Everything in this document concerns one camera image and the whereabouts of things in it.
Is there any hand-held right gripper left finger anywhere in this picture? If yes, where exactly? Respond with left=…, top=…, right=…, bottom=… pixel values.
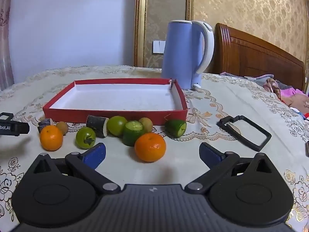
left=30, top=142, right=121, bottom=195

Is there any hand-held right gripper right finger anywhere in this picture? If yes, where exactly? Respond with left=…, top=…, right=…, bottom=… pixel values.
left=185, top=142, right=278, bottom=195

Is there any green lime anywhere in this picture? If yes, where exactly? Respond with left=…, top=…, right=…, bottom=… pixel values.
left=76, top=127, right=96, bottom=149
left=106, top=116, right=127, bottom=137

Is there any dark sugarcane piece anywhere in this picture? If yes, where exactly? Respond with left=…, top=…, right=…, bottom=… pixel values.
left=37, top=118, right=54, bottom=134
left=86, top=115, right=110, bottom=138

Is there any mandarin orange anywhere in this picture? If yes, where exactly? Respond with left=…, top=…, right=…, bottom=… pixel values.
left=134, top=132, right=167, bottom=162
left=40, top=125, right=64, bottom=151

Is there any green cucumber piece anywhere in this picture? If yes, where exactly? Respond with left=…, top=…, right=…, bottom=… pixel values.
left=123, top=120, right=145, bottom=147
left=171, top=119, right=187, bottom=138

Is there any brown longan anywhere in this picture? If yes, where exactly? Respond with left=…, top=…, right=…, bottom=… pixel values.
left=138, top=117, right=153, bottom=133
left=56, top=121, right=69, bottom=136

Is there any red shallow cardboard box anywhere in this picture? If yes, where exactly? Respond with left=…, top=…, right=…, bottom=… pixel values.
left=43, top=78, right=188, bottom=126

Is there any pink patterned curtain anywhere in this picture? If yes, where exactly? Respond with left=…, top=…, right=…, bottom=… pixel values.
left=0, top=0, right=15, bottom=91

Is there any grey cloth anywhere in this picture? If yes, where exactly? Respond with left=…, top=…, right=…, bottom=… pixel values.
left=244, top=74, right=276, bottom=85

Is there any blue electric kettle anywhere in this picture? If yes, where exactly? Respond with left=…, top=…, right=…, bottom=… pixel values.
left=161, top=20, right=215, bottom=90

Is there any wooden bed headboard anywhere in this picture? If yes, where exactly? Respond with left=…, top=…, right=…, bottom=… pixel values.
left=212, top=23, right=306, bottom=90

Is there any black rectangular frame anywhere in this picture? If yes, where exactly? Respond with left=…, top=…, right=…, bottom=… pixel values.
left=216, top=115, right=272, bottom=152

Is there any white wall light switch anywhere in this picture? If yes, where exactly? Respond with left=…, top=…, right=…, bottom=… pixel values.
left=152, top=40, right=166, bottom=54

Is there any gold framed wall panel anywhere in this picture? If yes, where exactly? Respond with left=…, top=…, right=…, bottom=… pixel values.
left=133, top=0, right=195, bottom=68

